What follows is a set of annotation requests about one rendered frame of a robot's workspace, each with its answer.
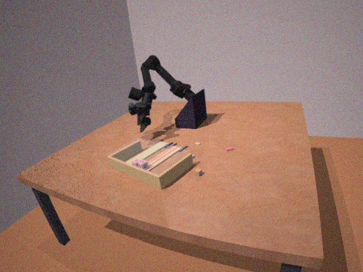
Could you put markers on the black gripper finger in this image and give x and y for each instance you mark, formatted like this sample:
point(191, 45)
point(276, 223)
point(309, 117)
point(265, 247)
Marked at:
point(140, 115)
point(143, 126)

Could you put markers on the small tan cube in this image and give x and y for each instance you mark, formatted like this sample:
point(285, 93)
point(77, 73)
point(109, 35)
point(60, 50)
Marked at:
point(198, 172)

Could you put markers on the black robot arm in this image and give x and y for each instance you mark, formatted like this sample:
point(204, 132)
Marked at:
point(147, 92)

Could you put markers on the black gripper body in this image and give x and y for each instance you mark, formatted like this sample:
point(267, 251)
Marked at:
point(144, 105)

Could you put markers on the tan open wooden tray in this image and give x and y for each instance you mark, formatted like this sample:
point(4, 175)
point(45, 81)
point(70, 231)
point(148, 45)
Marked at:
point(150, 162)

